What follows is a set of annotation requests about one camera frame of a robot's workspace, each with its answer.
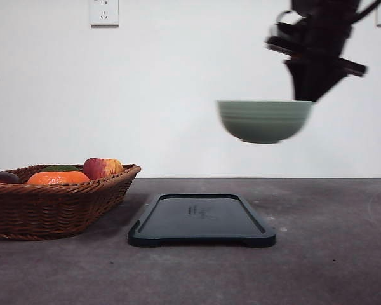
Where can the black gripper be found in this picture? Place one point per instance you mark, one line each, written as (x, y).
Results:
(311, 38)

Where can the green ceramic bowl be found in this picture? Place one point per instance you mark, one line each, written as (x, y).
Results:
(264, 121)

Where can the brown wicker basket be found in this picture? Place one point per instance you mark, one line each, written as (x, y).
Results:
(59, 202)

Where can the dark purple fruit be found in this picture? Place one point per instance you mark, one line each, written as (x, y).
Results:
(9, 178)

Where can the dark green fruit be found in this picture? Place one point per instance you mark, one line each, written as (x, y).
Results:
(60, 168)

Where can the orange tangerine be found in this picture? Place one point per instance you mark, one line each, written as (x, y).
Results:
(59, 177)

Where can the red yellow apple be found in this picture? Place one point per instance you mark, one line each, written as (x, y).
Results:
(100, 167)

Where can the dark rectangular tray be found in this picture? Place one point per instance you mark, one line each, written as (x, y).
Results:
(200, 219)

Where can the white wall socket left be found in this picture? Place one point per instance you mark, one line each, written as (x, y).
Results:
(103, 15)

